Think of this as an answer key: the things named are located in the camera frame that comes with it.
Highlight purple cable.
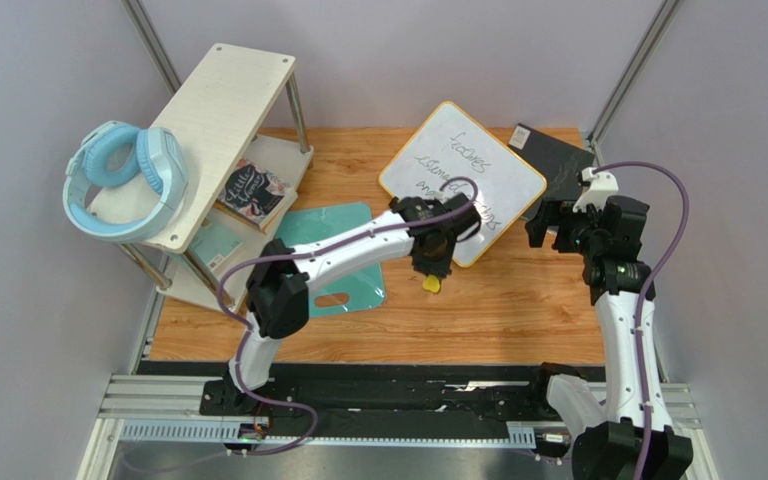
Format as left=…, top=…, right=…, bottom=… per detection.
left=590, top=161, right=690, bottom=480
left=216, top=176, right=480, bottom=457

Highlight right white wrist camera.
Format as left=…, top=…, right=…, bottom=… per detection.
left=573, top=167, right=619, bottom=213

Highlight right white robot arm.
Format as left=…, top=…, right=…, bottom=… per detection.
left=526, top=195, right=694, bottom=479

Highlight white two-tier shelf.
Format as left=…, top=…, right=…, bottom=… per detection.
left=118, top=43, right=313, bottom=311

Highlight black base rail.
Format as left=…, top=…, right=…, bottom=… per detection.
left=198, top=362, right=608, bottom=441

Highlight dark floral book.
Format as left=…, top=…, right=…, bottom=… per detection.
left=214, top=158, right=297, bottom=232

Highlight black notebook in plastic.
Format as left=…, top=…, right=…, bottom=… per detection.
left=508, top=123, right=595, bottom=220

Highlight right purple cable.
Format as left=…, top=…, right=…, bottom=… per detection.
left=590, top=161, right=690, bottom=480

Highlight teal cutting mat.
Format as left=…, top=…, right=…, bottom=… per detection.
left=276, top=202, right=386, bottom=319

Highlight teal notebook on lower shelf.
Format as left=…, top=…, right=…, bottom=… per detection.
left=189, top=217, right=243, bottom=273

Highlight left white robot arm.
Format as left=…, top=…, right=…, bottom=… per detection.
left=219, top=193, right=481, bottom=394

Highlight blue headphones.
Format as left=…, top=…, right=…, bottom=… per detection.
left=62, top=121, right=189, bottom=244

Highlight yellow framed whiteboard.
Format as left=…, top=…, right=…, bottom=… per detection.
left=378, top=101, right=548, bottom=268

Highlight yellow bone-shaped eraser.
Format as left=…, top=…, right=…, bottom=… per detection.
left=421, top=275, right=442, bottom=294

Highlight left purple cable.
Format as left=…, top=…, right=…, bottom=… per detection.
left=216, top=176, right=480, bottom=457

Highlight slotted cable duct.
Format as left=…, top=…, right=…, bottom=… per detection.
left=119, top=420, right=537, bottom=449

